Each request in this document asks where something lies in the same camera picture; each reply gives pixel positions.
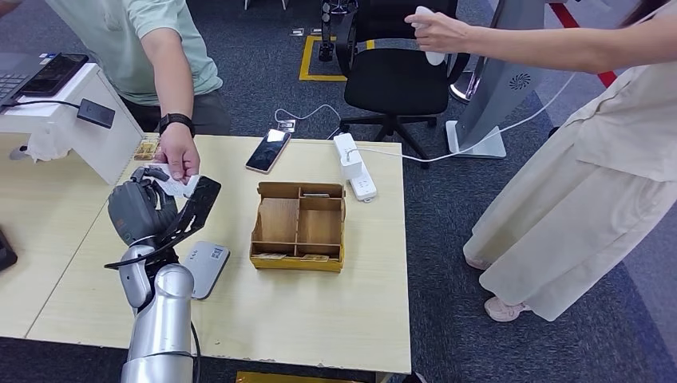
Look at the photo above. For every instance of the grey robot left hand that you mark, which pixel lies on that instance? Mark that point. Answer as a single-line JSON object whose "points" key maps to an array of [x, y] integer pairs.
{"points": [[135, 214]]}

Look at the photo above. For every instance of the person's left hand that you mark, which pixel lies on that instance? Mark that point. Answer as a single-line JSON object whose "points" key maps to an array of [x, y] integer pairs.
{"points": [[179, 153]]}

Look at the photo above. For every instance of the person's hand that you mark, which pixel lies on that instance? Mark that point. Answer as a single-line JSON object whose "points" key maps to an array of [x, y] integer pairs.
{"points": [[441, 34]]}

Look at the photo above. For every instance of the white handheld device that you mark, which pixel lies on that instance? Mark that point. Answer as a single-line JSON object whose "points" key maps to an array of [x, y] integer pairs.
{"points": [[436, 58]]}

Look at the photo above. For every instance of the white ID card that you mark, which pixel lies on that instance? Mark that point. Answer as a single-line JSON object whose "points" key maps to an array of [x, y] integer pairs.
{"points": [[177, 187]]}

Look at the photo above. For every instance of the pale grey card reader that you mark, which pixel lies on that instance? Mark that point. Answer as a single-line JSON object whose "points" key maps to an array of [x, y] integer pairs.
{"points": [[209, 269]]}

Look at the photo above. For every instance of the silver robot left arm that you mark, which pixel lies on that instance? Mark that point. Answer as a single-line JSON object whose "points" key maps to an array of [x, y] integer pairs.
{"points": [[164, 317]]}

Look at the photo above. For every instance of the person's forearm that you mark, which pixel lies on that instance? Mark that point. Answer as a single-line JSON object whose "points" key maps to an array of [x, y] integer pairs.
{"points": [[555, 50]]}

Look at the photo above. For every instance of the person's left forearm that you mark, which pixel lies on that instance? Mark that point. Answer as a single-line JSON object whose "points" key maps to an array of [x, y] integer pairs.
{"points": [[172, 90]]}

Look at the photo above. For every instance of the person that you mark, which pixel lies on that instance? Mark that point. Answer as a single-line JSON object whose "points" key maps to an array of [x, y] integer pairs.
{"points": [[608, 211], [132, 53]]}

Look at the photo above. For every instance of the room key card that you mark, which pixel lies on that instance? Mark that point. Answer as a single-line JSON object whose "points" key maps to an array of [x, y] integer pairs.
{"points": [[314, 258], [270, 256]]}

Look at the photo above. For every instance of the grey card in box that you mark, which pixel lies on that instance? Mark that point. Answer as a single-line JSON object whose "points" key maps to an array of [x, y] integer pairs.
{"points": [[315, 195]]}

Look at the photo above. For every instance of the person's pale pink shoe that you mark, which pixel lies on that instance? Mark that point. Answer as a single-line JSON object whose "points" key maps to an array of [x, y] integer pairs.
{"points": [[476, 262], [502, 312]]}

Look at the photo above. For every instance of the black wristwatch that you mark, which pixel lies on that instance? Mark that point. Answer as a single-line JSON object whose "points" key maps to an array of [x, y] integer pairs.
{"points": [[176, 122]]}

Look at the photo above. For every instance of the yellow patterned packet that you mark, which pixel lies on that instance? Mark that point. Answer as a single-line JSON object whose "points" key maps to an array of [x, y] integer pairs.
{"points": [[143, 152]]}

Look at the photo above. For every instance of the chrome dome base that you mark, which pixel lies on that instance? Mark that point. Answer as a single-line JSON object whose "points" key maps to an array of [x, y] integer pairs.
{"points": [[461, 90]]}

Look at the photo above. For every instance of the black office chair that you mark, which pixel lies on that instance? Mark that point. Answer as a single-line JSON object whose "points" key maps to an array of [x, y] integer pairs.
{"points": [[396, 90]]}

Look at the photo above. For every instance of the white desk riser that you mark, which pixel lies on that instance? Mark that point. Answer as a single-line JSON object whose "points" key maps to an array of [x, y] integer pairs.
{"points": [[106, 148]]}

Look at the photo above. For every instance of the silver kiosk white base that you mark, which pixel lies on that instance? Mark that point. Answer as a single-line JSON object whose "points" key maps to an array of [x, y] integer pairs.
{"points": [[497, 100]]}

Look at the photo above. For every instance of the smartphone with pink case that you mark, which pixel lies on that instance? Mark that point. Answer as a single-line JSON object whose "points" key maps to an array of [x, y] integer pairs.
{"points": [[268, 152]]}

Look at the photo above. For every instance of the small black box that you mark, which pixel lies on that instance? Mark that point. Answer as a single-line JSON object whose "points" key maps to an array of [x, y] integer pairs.
{"points": [[97, 113]]}

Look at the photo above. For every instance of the crumpled white tissue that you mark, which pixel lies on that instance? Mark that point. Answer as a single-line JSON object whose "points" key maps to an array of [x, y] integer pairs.
{"points": [[47, 148]]}

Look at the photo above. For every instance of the small white charger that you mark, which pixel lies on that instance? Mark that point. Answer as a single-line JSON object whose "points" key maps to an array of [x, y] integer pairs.
{"points": [[286, 126]]}

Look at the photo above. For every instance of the black stand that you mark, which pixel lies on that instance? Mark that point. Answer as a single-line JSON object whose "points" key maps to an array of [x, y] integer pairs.
{"points": [[327, 31]]}

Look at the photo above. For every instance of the wooden compartment box yellow front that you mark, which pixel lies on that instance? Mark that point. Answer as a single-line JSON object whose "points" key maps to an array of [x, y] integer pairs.
{"points": [[275, 219]]}

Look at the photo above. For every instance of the black flat device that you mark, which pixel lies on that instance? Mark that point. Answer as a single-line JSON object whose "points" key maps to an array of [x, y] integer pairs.
{"points": [[6, 251]]}

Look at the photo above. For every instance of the black phone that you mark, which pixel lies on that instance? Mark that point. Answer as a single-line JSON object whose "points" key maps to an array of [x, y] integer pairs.
{"points": [[55, 74]]}

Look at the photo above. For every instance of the white plug adapter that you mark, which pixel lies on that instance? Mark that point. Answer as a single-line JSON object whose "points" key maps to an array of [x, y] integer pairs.
{"points": [[349, 158]]}

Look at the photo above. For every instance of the white furniture legs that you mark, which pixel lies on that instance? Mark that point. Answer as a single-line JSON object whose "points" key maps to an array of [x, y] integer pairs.
{"points": [[246, 4]]}

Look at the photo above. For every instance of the white power strip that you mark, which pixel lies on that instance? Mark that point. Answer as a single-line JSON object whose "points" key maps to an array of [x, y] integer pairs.
{"points": [[364, 187]]}

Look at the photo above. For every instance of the grey laptop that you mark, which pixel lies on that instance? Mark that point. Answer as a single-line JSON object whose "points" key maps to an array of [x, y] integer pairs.
{"points": [[16, 79]]}

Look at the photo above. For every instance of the yellow board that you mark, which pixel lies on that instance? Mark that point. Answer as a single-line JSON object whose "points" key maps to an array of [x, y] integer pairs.
{"points": [[275, 378]]}

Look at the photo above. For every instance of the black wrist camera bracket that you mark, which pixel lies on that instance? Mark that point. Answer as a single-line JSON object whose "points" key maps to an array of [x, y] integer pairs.
{"points": [[198, 203]]}

